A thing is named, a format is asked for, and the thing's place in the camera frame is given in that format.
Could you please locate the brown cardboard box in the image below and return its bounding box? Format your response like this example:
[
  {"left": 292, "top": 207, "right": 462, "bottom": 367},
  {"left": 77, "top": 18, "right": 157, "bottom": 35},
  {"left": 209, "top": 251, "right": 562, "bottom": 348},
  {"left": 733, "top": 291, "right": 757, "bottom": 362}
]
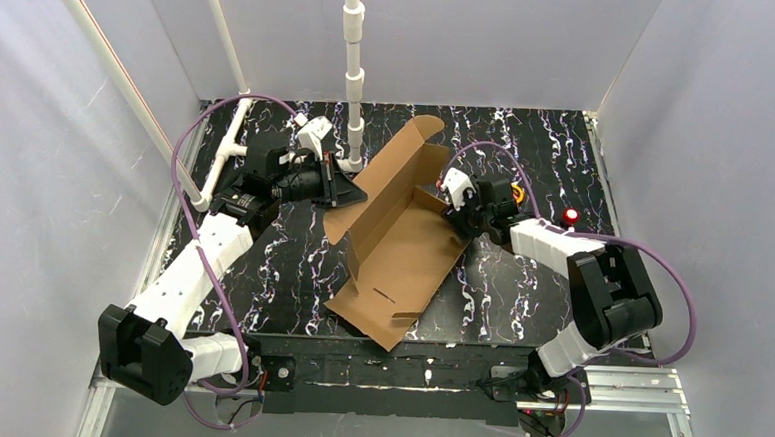
[{"left": 323, "top": 115, "right": 467, "bottom": 351}]

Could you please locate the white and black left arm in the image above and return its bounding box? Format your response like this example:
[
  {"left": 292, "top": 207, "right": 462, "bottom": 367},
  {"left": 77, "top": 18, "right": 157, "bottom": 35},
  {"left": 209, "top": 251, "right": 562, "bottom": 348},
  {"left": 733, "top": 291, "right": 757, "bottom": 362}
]
[{"left": 97, "top": 130, "right": 368, "bottom": 405}]

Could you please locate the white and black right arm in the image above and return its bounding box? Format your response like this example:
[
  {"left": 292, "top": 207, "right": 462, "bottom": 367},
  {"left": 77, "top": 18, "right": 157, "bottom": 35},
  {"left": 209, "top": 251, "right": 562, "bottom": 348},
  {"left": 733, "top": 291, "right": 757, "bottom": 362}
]
[{"left": 437, "top": 169, "right": 663, "bottom": 384}]

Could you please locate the yellow tape measure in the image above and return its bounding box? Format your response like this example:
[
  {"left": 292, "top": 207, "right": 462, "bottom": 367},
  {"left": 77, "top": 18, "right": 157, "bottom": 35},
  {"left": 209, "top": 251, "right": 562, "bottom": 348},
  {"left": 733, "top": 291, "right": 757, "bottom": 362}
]
[{"left": 511, "top": 182, "right": 527, "bottom": 208}]

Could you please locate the red emergency stop button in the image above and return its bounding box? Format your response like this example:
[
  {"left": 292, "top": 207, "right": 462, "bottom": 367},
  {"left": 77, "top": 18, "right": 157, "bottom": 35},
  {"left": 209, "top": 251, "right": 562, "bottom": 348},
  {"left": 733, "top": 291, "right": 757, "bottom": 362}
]
[{"left": 559, "top": 207, "right": 580, "bottom": 230}]

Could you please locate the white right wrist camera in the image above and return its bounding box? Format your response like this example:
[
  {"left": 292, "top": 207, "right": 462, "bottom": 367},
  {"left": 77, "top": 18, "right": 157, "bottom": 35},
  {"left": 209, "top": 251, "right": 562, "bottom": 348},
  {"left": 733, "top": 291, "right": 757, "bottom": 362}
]
[{"left": 437, "top": 168, "right": 477, "bottom": 210}]

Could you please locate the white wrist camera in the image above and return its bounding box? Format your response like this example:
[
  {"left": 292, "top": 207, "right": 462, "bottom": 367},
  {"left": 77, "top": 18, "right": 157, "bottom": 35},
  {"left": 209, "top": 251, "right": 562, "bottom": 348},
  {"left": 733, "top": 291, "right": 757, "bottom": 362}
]
[
  {"left": 437, "top": 168, "right": 477, "bottom": 210},
  {"left": 297, "top": 116, "right": 333, "bottom": 160}
]

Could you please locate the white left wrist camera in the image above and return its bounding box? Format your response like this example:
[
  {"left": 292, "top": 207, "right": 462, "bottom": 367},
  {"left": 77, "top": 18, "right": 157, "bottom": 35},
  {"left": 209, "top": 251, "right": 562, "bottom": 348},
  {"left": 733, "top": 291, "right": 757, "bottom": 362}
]
[{"left": 297, "top": 116, "right": 333, "bottom": 160}]

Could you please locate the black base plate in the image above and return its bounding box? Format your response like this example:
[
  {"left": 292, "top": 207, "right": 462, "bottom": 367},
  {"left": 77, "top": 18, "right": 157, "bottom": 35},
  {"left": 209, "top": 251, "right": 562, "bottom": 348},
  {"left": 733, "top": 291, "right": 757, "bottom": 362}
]
[{"left": 194, "top": 329, "right": 596, "bottom": 433}]

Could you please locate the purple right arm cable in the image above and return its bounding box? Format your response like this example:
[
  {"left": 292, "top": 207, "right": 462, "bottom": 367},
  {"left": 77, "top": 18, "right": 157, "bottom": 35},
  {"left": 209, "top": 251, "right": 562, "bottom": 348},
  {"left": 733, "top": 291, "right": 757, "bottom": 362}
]
[{"left": 425, "top": 137, "right": 707, "bottom": 437}]

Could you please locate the white pvc pipe frame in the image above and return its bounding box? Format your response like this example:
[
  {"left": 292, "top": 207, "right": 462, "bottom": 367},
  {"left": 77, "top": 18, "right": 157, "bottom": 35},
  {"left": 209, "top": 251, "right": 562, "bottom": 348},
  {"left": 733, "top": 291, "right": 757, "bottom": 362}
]
[{"left": 59, "top": 0, "right": 364, "bottom": 209}]

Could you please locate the aluminium rail frame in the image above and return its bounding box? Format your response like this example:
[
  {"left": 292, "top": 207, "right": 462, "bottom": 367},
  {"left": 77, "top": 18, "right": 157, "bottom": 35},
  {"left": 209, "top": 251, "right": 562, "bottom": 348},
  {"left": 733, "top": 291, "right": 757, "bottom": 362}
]
[{"left": 76, "top": 354, "right": 694, "bottom": 437}]

